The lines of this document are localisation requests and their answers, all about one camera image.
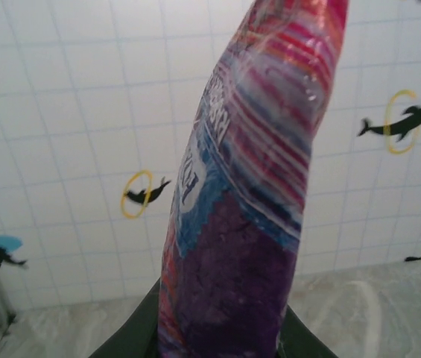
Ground small dolphin ring sticker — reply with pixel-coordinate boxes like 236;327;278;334
120;169;173;220

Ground colourful Fox's candy bag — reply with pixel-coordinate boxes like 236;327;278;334
156;0;351;358

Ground shark blue circle sticker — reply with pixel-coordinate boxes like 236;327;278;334
0;235;29;270

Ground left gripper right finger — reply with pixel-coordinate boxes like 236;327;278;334
279;304;340;358

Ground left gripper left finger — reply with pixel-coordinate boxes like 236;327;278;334
90;281;162;358

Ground large dolphin ring sticker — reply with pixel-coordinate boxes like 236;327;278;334
356;88;421;156

